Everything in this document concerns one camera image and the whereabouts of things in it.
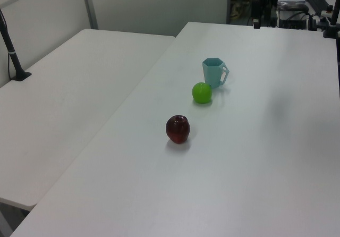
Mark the light blue hexagonal mug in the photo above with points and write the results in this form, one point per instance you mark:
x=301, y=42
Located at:
x=211, y=72

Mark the dark red apple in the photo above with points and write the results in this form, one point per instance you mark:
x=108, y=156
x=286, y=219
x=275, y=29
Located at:
x=178, y=130

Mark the green apple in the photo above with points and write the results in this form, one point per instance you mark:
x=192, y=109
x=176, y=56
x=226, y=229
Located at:
x=202, y=93

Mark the dark equipment rack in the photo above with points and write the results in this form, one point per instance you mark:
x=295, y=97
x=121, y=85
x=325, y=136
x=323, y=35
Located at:
x=269, y=3

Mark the black electronics box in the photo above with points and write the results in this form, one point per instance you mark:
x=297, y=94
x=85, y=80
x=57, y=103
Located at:
x=292, y=24

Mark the black pole with base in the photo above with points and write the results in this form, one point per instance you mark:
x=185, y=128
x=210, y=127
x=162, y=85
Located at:
x=22, y=76

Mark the black flat bag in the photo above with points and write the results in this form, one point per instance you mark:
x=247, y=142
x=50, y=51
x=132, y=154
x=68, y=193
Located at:
x=292, y=7

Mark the black keyboard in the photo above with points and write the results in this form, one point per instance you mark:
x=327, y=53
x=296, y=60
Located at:
x=316, y=1

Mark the grey partition post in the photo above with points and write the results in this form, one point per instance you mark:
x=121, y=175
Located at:
x=89, y=6

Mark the black upright camera mount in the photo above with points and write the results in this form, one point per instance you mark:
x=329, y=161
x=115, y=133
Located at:
x=256, y=9

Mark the black clamp bracket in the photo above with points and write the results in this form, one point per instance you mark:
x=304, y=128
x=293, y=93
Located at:
x=315, y=21

